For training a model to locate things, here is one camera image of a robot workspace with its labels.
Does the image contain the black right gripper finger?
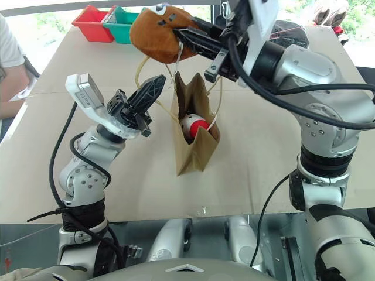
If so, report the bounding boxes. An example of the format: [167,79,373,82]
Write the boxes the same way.
[191,16,224,38]
[173,26,226,61]

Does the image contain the white and red plush toy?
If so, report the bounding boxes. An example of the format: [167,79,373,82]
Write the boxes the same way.
[178,113,210,141]

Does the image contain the person in white shirt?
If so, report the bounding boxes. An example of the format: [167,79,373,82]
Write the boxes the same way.
[0,13,40,121]

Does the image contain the brown paper bag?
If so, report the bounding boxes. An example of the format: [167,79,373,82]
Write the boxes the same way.
[135,55,224,177]

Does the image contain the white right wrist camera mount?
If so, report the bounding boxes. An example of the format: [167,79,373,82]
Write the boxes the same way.
[236,0,279,88]

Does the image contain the black bag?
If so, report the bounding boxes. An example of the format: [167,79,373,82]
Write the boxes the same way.
[269,19,311,50]

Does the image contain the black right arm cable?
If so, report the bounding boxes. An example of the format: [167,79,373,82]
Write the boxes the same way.
[226,28,375,130]

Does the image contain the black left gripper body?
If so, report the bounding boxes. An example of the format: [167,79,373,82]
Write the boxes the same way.
[105,89,154,138]

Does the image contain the silver robot leg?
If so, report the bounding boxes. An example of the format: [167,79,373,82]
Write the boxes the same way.
[224,215,265,272]
[145,218,193,263]

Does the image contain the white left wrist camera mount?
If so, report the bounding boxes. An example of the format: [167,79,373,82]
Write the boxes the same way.
[64,73,141,139]

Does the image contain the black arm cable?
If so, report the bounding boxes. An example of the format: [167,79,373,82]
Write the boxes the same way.
[26,102,127,272]
[226,28,375,130]

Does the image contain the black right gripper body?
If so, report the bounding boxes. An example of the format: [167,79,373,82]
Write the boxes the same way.
[204,13,250,83]

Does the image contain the thin black cable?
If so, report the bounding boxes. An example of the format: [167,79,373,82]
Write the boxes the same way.
[250,174,291,268]

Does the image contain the brown cardboard table cover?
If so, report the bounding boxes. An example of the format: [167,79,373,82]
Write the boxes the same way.
[0,26,375,225]

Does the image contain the silver robot torso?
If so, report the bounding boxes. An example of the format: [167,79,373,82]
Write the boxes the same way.
[0,257,296,281]

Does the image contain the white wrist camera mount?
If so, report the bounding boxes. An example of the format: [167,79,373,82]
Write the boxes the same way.
[236,0,279,88]
[64,73,141,139]

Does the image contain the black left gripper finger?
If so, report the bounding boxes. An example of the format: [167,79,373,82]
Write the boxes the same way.
[130,74,166,104]
[130,84,165,114]

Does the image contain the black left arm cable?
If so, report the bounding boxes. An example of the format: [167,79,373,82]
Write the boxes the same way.
[26,102,127,272]

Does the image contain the green plastic bin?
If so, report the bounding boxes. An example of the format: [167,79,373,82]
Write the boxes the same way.
[103,5,144,45]

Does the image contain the red plastic bin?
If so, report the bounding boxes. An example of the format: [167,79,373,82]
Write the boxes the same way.
[71,4,117,43]

